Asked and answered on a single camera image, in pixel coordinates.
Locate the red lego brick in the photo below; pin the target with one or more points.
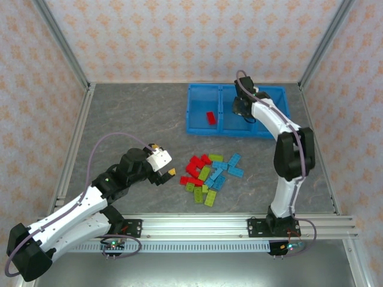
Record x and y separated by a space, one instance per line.
197 181
211 117
191 169
206 159
185 180
197 161

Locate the green square lego brick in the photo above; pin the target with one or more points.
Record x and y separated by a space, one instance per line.
189 187

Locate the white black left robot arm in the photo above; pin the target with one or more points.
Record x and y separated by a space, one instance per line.
74 206

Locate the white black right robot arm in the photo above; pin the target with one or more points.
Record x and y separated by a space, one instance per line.
281 191

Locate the small green lego brick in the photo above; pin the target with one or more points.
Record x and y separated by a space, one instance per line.
205 188

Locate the blue three-compartment plastic container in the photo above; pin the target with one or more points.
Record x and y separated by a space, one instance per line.
203 98

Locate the small blue square lego brick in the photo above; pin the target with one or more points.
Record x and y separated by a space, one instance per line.
209 183

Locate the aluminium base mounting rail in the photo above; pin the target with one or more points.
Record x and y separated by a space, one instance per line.
194 225

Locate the aluminium side rail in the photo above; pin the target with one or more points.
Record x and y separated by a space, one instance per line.
73 149
320 149

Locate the aluminium frame post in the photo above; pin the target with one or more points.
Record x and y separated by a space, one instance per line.
61 45
326 45

